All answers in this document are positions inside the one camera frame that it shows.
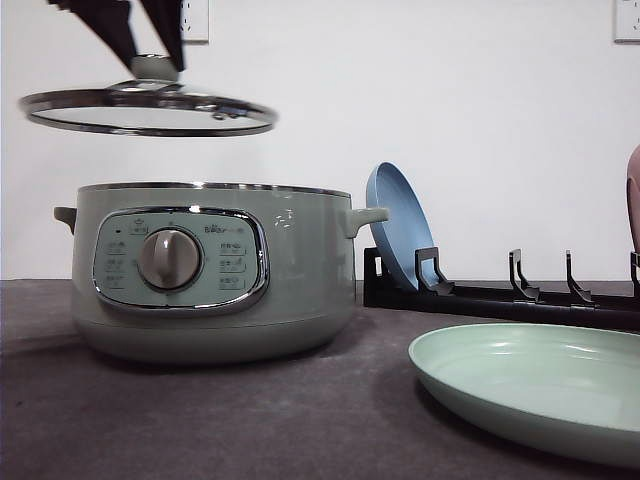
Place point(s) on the green plate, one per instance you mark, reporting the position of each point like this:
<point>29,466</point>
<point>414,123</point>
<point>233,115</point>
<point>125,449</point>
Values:
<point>575,389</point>

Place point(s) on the green electric steamer pot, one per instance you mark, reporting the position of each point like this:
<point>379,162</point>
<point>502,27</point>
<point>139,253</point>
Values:
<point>213,273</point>

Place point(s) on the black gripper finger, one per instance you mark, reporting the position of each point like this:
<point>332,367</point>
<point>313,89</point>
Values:
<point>110,20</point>
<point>165,19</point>

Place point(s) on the white wall socket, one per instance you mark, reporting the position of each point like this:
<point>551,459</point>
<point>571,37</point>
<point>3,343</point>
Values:
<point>194,22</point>
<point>627,22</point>

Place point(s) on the white wall socket right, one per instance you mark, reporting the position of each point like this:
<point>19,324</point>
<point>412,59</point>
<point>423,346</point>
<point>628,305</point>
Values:
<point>627,22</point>

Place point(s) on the pink plate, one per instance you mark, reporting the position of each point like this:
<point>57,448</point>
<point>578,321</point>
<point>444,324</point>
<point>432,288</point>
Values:
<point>633,195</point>

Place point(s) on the black dish rack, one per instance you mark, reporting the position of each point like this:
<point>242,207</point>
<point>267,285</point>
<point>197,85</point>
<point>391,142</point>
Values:
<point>434,295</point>

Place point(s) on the glass pot lid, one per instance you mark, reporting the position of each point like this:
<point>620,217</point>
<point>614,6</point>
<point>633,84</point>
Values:
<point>153,102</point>

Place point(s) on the white wall socket left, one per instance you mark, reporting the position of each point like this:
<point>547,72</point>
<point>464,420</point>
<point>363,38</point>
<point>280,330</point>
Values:
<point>194,22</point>

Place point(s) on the blue plate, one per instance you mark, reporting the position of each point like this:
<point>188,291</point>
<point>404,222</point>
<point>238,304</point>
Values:
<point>407,227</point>

